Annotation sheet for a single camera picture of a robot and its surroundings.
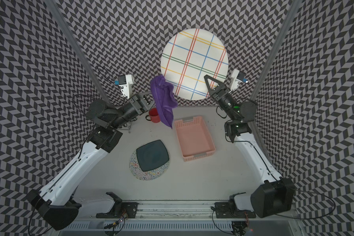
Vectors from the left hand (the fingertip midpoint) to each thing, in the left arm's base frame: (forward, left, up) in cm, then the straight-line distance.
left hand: (162, 94), depth 50 cm
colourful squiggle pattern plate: (-9, +13, -53) cm, 55 cm away
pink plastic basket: (+18, -14, -57) cm, 61 cm away
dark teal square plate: (+1, +12, -48) cm, 49 cm away
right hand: (+8, -15, 0) cm, 17 cm away
